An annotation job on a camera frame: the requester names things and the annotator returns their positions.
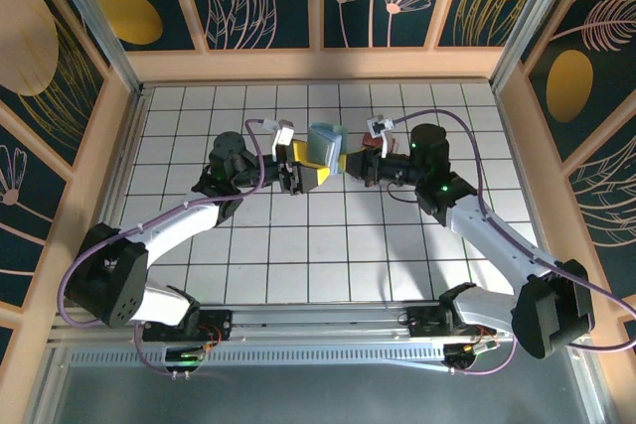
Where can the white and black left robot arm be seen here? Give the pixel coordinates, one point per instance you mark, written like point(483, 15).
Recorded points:
point(174, 230)

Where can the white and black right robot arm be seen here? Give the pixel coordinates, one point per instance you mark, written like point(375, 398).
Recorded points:
point(497, 240)

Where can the red cards stack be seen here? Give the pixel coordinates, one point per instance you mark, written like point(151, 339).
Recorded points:
point(370, 140)

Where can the perforated metal strip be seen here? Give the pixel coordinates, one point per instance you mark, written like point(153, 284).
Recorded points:
point(298, 357)

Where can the grey metal shelf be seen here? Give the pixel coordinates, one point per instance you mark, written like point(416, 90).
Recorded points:
point(318, 394)

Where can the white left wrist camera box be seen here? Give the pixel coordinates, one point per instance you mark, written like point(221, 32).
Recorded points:
point(284, 136)

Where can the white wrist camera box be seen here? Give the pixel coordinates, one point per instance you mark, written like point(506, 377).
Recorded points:
point(284, 136)
point(380, 125)

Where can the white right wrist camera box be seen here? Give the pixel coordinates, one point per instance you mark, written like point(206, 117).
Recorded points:
point(380, 125)

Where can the aluminium side rail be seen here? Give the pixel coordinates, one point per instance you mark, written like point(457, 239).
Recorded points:
point(128, 146)

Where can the aluminium mounting rail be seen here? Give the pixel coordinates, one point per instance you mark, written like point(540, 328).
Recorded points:
point(318, 320)

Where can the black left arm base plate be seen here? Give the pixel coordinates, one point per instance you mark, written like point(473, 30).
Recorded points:
point(218, 320)

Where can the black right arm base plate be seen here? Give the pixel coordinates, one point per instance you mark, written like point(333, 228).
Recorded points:
point(422, 320)

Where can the aluminium corner post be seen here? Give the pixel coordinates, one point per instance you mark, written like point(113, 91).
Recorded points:
point(99, 22)
point(525, 22)

